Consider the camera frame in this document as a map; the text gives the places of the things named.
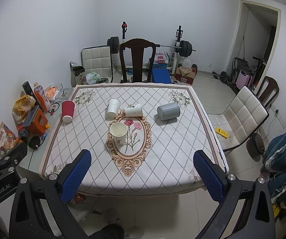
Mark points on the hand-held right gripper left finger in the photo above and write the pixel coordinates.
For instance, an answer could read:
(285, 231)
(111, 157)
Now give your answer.
(75, 175)

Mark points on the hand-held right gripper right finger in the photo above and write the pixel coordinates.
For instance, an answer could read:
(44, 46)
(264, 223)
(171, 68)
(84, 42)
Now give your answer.
(207, 175)

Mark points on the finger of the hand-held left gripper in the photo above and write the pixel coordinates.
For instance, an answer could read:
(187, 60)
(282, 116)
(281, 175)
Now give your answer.
(13, 158)

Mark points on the grey cup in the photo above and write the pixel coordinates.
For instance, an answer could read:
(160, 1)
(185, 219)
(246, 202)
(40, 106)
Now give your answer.
(169, 111)

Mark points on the white printed paper cup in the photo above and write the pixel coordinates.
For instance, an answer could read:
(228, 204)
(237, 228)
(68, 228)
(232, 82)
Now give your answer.
(118, 137)
(134, 110)
(113, 108)

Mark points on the red paper cup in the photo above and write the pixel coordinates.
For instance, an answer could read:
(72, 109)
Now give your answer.
(68, 112)

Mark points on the white side table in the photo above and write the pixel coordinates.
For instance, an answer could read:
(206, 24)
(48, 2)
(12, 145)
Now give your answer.
(30, 160)

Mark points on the snack packet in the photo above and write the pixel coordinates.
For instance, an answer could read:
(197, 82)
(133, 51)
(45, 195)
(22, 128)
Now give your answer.
(4, 137)

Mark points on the red packet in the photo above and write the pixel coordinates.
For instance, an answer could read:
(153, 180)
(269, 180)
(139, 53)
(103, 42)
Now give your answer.
(79, 198)

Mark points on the small black round object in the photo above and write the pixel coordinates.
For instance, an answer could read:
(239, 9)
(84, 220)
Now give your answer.
(34, 142)

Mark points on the orange toy box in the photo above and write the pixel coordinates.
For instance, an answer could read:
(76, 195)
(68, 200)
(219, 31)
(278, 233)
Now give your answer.
(39, 124)

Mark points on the yellow flat object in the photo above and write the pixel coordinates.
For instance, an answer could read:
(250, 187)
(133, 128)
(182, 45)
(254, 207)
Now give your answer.
(221, 132)

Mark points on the floral patterned tablecloth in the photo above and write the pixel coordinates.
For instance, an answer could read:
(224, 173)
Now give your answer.
(167, 149)

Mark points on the yellow plastic bag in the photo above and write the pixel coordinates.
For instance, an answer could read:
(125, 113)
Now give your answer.
(23, 105)

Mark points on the black shoe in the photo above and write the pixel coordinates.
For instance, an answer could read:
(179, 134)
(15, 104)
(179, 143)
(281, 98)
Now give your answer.
(110, 232)

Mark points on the orange drink bottle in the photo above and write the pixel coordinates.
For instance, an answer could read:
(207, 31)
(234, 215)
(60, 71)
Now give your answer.
(41, 97)

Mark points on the white padded chair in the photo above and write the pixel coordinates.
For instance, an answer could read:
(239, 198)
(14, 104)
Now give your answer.
(245, 112)
(95, 58)

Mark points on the orange snack bag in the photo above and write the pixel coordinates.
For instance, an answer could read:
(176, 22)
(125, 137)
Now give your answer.
(51, 93)

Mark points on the pile of blue clothes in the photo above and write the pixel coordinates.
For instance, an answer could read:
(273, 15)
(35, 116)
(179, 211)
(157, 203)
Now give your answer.
(285, 169)

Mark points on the glass ashtray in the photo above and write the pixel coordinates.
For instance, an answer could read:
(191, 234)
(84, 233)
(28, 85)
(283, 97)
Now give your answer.
(64, 94)

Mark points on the white shoe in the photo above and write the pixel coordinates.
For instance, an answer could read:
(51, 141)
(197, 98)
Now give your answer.
(134, 232)

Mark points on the green white plastic bag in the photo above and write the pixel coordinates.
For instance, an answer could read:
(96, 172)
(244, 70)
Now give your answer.
(93, 78)

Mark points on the metal pot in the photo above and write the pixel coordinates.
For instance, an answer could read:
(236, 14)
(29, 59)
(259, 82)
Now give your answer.
(103, 80)

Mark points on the cardboard box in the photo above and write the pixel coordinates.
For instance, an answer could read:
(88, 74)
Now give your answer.
(186, 77)

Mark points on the black dumbbell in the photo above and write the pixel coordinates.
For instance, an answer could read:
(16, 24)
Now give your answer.
(223, 75)

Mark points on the pink suitcase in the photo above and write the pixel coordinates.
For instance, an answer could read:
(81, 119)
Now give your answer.
(244, 79)

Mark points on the blue bench pad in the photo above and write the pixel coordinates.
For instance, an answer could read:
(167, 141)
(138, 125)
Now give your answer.
(160, 76)

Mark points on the dark wooden chair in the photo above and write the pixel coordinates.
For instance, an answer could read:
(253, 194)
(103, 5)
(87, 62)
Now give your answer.
(270, 84)
(138, 54)

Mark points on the folding metal trolley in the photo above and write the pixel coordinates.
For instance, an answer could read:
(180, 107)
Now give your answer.
(237, 63)

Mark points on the white bench press rack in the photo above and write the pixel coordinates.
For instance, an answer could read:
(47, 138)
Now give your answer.
(176, 61)

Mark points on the black scooter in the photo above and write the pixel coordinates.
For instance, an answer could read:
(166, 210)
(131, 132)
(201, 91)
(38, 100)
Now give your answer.
(257, 66)

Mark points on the red printed plastic bag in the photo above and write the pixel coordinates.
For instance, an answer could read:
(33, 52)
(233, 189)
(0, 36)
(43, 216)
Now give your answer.
(160, 59)

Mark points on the black barbell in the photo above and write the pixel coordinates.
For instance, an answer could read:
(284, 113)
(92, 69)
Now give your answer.
(186, 47)

